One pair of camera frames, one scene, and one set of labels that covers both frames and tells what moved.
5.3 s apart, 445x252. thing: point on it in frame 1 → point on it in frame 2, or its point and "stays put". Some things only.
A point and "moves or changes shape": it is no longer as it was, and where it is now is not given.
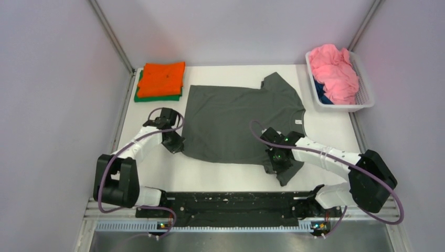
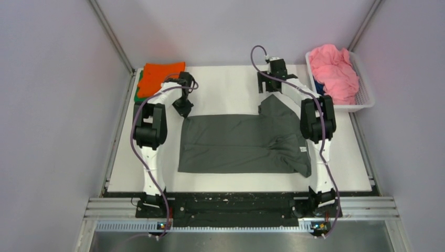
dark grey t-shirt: (216, 128) moves or changes shape
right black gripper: (277, 167) → (261, 79)
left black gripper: (178, 146) → (183, 111)
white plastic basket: (366, 99) stays put
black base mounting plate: (298, 208) stays put
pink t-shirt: (331, 65) stays put
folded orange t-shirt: (161, 79) stays put
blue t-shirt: (322, 98) stays put
